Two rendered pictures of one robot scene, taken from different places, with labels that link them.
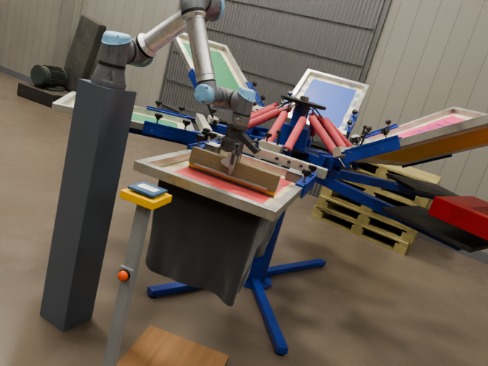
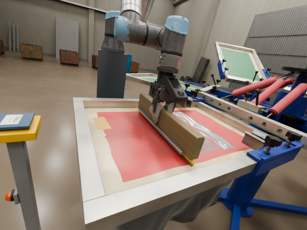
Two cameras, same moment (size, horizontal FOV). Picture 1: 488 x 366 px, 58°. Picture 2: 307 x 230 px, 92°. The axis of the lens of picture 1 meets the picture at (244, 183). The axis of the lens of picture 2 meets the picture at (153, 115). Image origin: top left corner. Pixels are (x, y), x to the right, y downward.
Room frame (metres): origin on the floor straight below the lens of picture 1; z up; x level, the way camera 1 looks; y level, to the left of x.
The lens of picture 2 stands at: (1.42, -0.28, 1.24)
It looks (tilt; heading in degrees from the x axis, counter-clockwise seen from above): 22 degrees down; 43
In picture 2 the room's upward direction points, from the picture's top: 11 degrees clockwise
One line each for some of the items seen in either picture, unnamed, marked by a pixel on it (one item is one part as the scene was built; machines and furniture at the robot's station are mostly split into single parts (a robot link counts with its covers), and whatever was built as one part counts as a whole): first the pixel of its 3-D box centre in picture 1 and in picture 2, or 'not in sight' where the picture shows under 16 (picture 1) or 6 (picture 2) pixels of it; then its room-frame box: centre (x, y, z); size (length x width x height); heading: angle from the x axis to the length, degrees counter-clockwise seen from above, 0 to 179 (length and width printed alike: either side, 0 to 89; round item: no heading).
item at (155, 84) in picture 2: (234, 139); (164, 84); (1.84, 0.09, 1.14); 0.09 x 0.08 x 0.12; 75
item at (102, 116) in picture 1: (85, 209); (107, 129); (1.96, 0.70, 0.60); 0.18 x 0.18 x 1.20; 64
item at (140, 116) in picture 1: (157, 107); (181, 78); (2.72, 0.64, 1.05); 1.08 x 0.61 x 0.23; 105
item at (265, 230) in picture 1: (261, 240); (183, 208); (1.82, -0.14, 0.74); 0.46 x 0.04 x 0.42; 165
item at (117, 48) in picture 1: (116, 47); (116, 23); (1.97, 0.69, 1.37); 0.13 x 0.12 x 0.14; 157
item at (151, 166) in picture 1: (236, 174); (177, 125); (1.93, 0.04, 0.97); 0.79 x 0.58 x 0.04; 165
